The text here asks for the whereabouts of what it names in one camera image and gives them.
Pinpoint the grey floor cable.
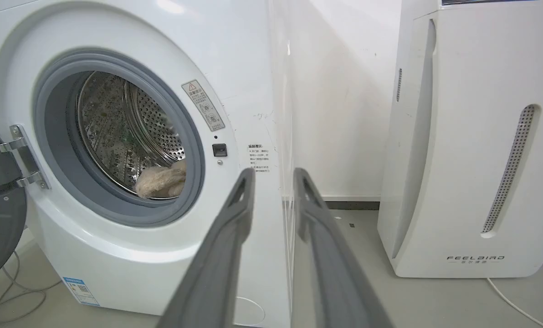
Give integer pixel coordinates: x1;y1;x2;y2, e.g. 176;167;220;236
0;250;63;325

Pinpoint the white power cable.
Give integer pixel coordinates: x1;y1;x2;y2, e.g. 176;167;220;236
487;277;543;328

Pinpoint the beige plush toy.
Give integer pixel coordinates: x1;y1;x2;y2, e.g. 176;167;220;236
135;160;187;199

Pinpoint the white front-load washing machine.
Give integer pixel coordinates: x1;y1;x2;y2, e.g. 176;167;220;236
0;0;296;328

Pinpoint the white air purifier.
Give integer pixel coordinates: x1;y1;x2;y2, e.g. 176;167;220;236
377;0;543;279

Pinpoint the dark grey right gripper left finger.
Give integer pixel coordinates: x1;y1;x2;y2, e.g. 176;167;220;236
157;168;256;328

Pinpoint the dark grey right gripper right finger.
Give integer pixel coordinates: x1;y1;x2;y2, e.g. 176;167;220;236
293;168;394;328

